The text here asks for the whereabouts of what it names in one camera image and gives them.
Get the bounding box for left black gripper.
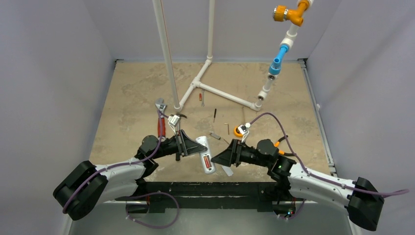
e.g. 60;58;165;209
151;130;207;160

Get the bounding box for white battery cover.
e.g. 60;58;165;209
222;166;233;177

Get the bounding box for white remote control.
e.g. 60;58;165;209
196;136;216;174

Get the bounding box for red battery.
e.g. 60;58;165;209
203;155;212;171

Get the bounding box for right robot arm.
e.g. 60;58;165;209
211;139;384;231

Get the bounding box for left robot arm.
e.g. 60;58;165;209
52;130;208;220

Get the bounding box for yellow tape measure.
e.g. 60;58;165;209
233;124;247;138

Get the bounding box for silver transceiver module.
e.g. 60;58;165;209
209;131;221;140

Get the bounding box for red adjustable wrench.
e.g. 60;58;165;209
155;98;167;141

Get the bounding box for blue pipe fitting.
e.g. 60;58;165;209
268;45;289;75

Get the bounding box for orange pipe valve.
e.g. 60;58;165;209
273;0;313;27

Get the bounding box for black handled hammer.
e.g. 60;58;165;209
168;113;187;162

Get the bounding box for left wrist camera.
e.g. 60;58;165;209
168;114;181;135

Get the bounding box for orange handled pliers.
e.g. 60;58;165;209
274;135;297;156

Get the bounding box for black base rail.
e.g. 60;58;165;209
122;180;303;217

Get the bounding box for white pipe frame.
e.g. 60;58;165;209
152;0;305;112

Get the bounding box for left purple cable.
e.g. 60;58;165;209
62;110;169;215

